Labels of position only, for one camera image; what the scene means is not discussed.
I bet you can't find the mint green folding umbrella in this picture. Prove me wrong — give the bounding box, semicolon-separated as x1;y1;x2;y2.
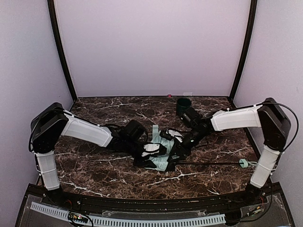
146;125;258;172

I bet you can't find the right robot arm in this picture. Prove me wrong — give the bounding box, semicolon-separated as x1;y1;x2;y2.
170;98;293;189

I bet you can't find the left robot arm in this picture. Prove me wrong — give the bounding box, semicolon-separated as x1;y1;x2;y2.
28;102;160;191

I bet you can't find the black cylindrical cup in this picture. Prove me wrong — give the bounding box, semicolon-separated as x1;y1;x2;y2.
176;97;192;116

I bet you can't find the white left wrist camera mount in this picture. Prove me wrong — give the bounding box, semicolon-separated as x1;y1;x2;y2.
142;143;167;157

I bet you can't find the black curved front rail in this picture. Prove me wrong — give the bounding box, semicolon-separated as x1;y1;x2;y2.
37;185;270;213

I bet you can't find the grey slotted cable duct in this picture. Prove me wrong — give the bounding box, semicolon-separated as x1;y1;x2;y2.
30;202;226;227

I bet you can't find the right black frame post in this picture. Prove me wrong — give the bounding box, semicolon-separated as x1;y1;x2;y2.
229;0;258;101

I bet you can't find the black frame post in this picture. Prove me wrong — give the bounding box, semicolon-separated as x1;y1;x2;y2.
229;0;258;101
47;0;78;102

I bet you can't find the left black frame post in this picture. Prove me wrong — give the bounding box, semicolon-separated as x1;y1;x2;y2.
47;0;78;102

